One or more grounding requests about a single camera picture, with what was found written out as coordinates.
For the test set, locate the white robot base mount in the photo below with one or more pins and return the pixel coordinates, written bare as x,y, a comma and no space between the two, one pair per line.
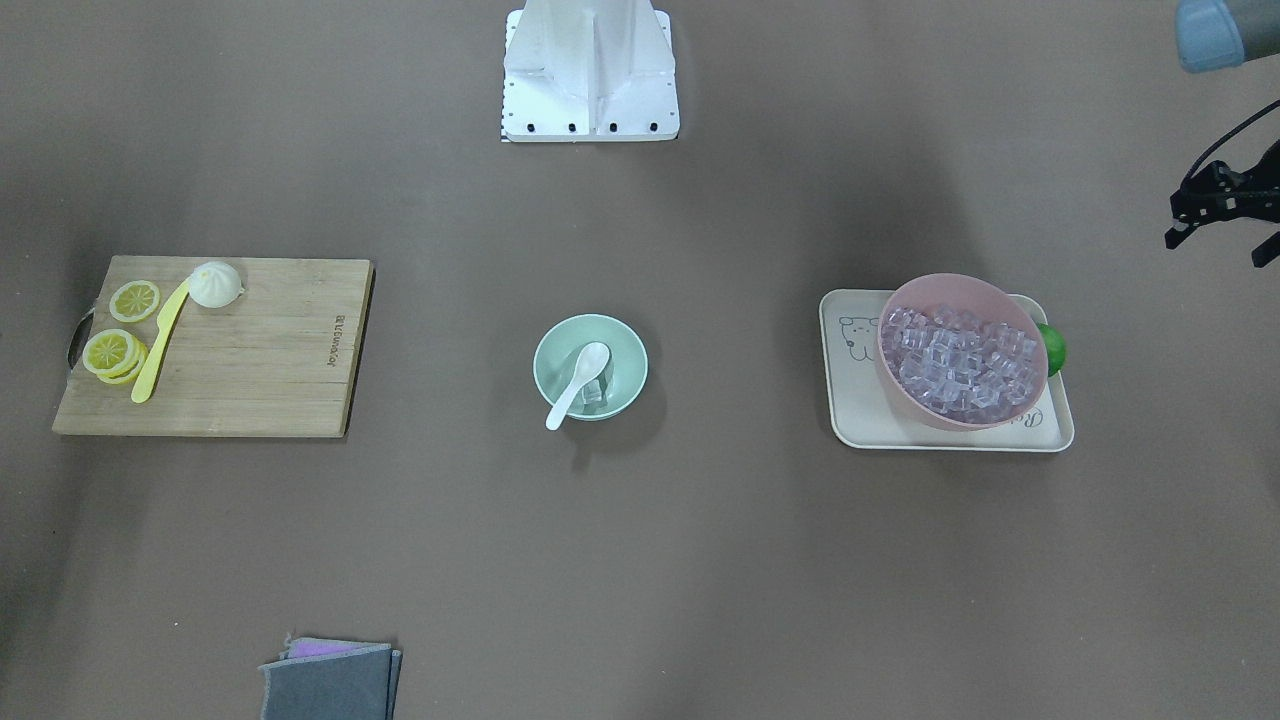
589,72

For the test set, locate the lower lemon slice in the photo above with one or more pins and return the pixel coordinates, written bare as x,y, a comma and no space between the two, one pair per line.
132,372

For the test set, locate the cream rabbit tray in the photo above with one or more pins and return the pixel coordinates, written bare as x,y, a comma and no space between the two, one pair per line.
864,415

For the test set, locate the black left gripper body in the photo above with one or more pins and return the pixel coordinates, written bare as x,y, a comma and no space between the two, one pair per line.
1228,199

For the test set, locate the mint green bowl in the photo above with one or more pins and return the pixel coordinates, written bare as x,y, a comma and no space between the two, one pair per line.
622,380

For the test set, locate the pink bowl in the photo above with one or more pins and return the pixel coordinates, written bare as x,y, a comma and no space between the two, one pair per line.
990,304

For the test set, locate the single clear ice cube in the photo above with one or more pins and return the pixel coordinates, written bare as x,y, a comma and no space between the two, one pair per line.
593,396

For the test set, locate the yellow plastic knife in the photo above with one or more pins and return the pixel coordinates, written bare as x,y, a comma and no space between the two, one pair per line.
167,317

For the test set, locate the bamboo cutting board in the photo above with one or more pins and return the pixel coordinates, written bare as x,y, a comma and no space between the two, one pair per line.
278,362

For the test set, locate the white ceramic spoon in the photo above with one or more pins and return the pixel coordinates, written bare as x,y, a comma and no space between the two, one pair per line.
589,364

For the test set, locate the purple cloth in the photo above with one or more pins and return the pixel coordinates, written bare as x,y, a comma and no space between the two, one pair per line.
300,648

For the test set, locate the single lemon slice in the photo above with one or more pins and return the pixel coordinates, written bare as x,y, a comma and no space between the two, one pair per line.
135,301

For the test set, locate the clear ice cubes pile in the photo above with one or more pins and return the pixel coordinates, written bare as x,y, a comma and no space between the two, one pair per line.
959,365

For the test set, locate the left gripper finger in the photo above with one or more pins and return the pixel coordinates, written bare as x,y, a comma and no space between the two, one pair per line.
1267,251

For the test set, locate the green lime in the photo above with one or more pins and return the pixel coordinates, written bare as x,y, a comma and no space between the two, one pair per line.
1054,347

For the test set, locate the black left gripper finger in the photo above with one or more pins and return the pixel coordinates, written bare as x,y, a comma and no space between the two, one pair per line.
1179,232

